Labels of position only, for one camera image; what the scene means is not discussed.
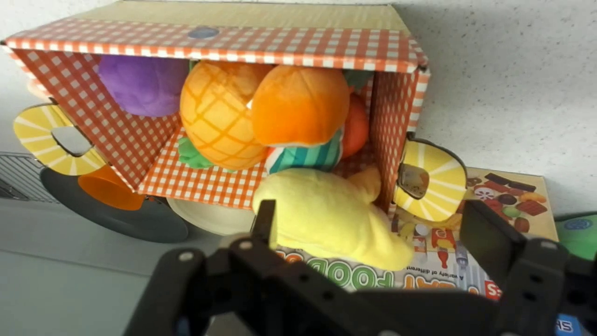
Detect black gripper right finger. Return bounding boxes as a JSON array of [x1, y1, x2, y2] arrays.
[[459, 202, 597, 336]]

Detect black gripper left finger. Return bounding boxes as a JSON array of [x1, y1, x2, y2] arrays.
[[123, 198, 301, 336]]

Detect yellow banana plush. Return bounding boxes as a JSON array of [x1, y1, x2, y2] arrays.
[[250, 166, 416, 273]]

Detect yellow pineapple plush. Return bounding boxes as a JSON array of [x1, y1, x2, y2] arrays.
[[176, 60, 275, 172]]

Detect purple eggplant plush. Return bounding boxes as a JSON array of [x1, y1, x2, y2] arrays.
[[95, 54, 191, 119]]

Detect orange fruit plush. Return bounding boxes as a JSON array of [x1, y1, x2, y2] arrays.
[[250, 63, 353, 149]]

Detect red cherry plush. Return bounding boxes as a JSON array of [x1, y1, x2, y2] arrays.
[[340, 91, 373, 161]]

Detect blue toy food box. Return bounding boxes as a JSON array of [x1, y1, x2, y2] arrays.
[[273, 164, 597, 336]]

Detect cream paper bowl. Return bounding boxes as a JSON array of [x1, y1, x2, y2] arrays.
[[166, 196, 258, 239]]

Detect black glass cooktop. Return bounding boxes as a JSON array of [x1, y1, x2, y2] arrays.
[[0, 149, 192, 245]]

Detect orange plastic cup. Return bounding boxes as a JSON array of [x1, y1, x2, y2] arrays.
[[77, 164, 150, 213]]

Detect orange checkered basket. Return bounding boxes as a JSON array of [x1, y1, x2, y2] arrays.
[[0, 0, 470, 224]]

